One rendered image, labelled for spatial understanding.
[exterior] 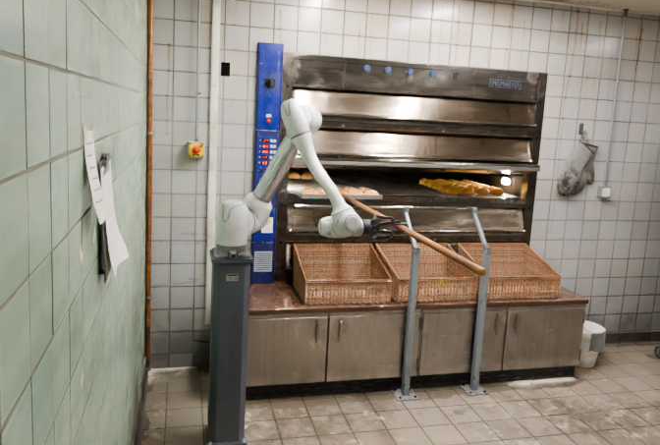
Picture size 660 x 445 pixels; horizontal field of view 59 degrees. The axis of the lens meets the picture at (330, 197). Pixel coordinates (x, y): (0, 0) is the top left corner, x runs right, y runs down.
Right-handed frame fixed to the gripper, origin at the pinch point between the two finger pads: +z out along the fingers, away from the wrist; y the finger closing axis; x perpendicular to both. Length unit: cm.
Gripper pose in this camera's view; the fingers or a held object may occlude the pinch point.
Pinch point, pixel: (400, 227)
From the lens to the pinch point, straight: 290.5
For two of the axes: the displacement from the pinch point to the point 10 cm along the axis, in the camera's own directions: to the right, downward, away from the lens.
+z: 9.6, 0.2, 2.7
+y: -0.6, 9.9, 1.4
